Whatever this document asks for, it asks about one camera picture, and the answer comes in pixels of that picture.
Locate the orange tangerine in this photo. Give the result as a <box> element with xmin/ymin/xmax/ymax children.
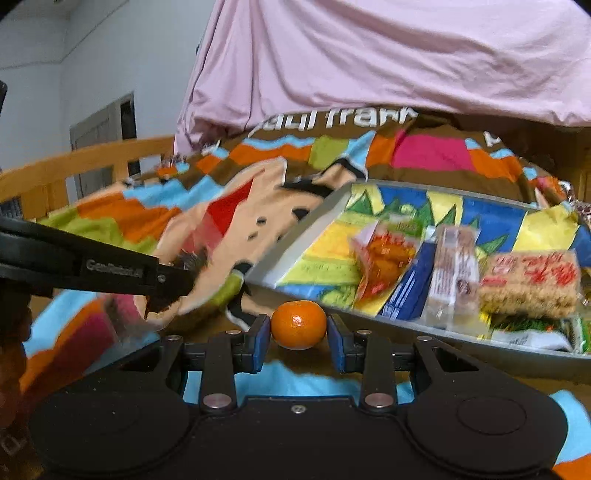
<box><xmin>270</xmin><ymin>300</ymin><xmax>328</xmax><ymax>350</ymax></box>

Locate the pink bed sheet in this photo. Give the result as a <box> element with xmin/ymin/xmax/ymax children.
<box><xmin>173</xmin><ymin>0</ymin><xmax>591</xmax><ymax>155</ymax></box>

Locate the rice cracker packet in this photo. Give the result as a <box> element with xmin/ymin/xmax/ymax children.
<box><xmin>478</xmin><ymin>249</ymin><xmax>583</xmax><ymax>320</ymax></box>

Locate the colourful printed blanket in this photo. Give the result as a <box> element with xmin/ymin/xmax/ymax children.
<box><xmin>18</xmin><ymin>106</ymin><xmax>591</xmax><ymax>480</ymax></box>

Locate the wooden bed frame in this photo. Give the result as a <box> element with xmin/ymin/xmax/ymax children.
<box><xmin>0</xmin><ymin>136</ymin><xmax>176</xmax><ymax>217</ymax></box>

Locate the brown bar clear packet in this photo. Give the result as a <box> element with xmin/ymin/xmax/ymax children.
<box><xmin>422</xmin><ymin>224</ymin><xmax>481</xmax><ymax>330</ymax></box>

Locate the orange snack packet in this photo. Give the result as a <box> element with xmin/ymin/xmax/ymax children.
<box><xmin>351</xmin><ymin>219</ymin><xmax>423</xmax><ymax>301</ymax></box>

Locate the grey tray with dinosaur drawing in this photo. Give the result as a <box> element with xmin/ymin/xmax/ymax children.
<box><xmin>245</xmin><ymin>180</ymin><xmax>591</xmax><ymax>370</ymax></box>

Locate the blue packet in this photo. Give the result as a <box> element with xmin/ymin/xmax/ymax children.
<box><xmin>381</xmin><ymin>240</ymin><xmax>437</xmax><ymax>321</ymax></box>

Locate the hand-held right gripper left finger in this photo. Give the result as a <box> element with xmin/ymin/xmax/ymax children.
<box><xmin>117</xmin><ymin>314</ymin><xmax>273</xmax><ymax>414</ymax></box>

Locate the white and green snack packet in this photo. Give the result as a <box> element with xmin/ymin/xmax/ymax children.
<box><xmin>489</xmin><ymin>316</ymin><xmax>578</xmax><ymax>354</ymax></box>

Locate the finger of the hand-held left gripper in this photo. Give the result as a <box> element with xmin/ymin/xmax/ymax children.
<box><xmin>145</xmin><ymin>263</ymin><xmax>197</xmax><ymax>319</ymax></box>

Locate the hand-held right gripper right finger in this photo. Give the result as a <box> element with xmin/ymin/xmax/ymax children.
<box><xmin>325</xmin><ymin>314</ymin><xmax>481</xmax><ymax>414</ymax></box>

